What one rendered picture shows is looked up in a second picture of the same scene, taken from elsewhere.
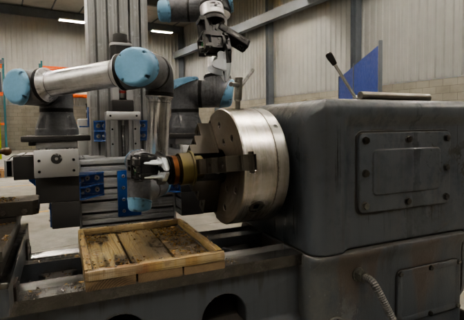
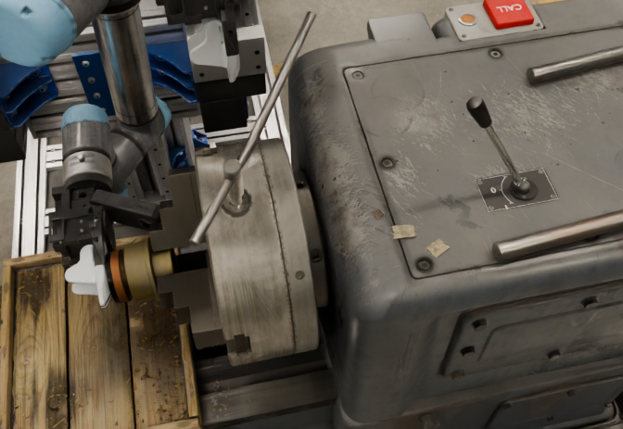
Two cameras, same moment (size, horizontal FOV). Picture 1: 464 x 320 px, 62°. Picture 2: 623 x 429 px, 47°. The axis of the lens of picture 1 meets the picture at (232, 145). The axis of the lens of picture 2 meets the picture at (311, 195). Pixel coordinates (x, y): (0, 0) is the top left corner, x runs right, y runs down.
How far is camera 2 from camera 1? 1.00 m
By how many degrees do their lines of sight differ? 52
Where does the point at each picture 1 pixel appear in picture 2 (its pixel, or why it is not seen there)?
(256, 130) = (255, 294)
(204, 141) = (179, 220)
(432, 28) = not seen: outside the picture
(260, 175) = (259, 354)
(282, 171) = (304, 343)
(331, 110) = (399, 319)
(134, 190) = not seen: hidden behind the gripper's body
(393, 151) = (541, 321)
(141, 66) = (28, 42)
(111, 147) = not seen: outside the picture
